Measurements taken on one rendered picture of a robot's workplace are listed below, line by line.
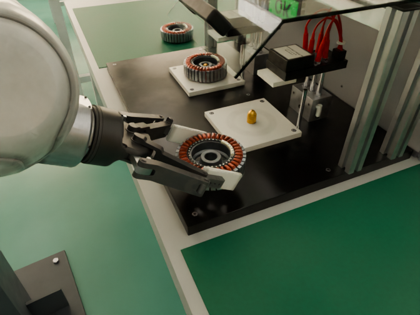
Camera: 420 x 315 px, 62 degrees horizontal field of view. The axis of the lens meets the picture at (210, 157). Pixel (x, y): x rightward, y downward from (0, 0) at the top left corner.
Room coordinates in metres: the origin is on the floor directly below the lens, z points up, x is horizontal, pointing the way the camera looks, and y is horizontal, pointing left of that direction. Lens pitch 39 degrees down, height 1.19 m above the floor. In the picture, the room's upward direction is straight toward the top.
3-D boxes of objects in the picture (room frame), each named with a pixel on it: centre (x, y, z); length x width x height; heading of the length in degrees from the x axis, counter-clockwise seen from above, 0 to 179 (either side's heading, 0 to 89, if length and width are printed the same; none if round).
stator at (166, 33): (1.17, 0.11, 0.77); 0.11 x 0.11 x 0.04
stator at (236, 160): (0.43, 0.00, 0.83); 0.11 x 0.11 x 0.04
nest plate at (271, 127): (0.61, -0.09, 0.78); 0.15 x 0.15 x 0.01; 24
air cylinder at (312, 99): (0.67, -0.22, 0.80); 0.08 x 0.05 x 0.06; 24
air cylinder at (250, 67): (0.89, -0.12, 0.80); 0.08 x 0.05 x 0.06; 24
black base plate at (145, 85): (0.73, -0.05, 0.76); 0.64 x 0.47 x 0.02; 24
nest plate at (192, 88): (0.84, 0.01, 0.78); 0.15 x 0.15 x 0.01; 24
